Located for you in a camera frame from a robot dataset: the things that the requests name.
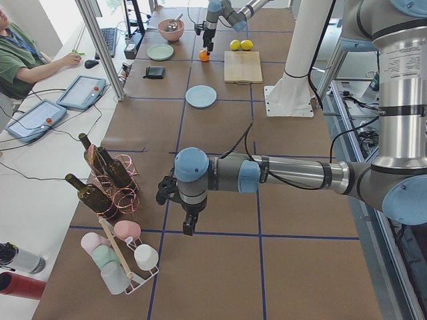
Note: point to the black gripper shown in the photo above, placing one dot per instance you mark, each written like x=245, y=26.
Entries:
x=209, y=34
x=191, y=210

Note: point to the orange fruit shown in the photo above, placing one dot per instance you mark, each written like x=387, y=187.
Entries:
x=204, y=56

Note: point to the light blue plate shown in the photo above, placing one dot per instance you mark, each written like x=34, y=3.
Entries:
x=201, y=96

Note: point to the light green plate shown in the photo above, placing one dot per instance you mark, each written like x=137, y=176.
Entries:
x=160, y=52

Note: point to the upper yellow lemon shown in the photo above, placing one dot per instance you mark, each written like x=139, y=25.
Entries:
x=235, y=45

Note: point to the yellow lemon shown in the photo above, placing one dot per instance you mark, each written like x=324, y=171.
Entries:
x=235, y=45
x=246, y=45

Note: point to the lower yellow lemon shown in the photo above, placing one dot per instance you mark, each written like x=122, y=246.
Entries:
x=246, y=45

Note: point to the wooden cutting board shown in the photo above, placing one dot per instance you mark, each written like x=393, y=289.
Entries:
x=242, y=67

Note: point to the pink bowl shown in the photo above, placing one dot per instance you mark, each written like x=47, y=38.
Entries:
x=168, y=33

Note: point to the metal scoop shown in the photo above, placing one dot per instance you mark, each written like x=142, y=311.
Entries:
x=172, y=24

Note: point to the white cup on rack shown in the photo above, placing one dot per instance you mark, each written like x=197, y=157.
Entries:
x=146, y=257

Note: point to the pink cup on rack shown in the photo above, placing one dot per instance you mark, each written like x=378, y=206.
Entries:
x=125, y=229

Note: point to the folded grey cloth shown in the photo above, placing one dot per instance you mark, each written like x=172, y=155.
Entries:
x=154, y=72

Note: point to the black box device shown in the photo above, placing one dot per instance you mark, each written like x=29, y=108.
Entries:
x=132, y=45

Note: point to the pale grey cup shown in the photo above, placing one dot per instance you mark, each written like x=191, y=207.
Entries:
x=115, y=278

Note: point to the dark wine bottle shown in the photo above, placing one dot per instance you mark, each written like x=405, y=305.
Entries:
x=93, y=197
x=91, y=156
x=116, y=171

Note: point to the pale green cup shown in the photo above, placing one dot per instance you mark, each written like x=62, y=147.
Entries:
x=102, y=255

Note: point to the pale pink cup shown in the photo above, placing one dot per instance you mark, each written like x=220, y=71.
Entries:
x=90, y=241

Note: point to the black keyboard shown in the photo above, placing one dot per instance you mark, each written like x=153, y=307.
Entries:
x=110, y=37

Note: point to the black computer mouse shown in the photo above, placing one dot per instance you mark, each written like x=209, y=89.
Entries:
x=91, y=63

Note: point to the far teach pendant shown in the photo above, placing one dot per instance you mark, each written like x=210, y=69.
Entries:
x=82, y=93

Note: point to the teach pendant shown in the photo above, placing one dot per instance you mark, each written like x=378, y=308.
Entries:
x=82, y=93
x=35, y=122

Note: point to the grey thermos bottle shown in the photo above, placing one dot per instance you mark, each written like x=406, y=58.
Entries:
x=14, y=258

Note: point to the near teach pendant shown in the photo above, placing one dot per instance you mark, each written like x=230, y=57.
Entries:
x=35, y=122

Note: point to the red thermos bottle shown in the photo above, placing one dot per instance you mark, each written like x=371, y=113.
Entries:
x=21, y=286

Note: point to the person in green shirt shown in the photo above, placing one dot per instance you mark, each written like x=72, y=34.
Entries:
x=23, y=64

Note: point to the white wire cup rack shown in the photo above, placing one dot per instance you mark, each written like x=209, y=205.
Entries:
x=125, y=253

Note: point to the copper wire bottle rack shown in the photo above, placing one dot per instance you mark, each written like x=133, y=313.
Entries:
x=126, y=200

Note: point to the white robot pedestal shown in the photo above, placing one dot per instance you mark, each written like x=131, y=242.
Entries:
x=290, y=96

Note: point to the aluminium frame post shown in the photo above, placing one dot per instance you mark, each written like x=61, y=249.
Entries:
x=90, y=21

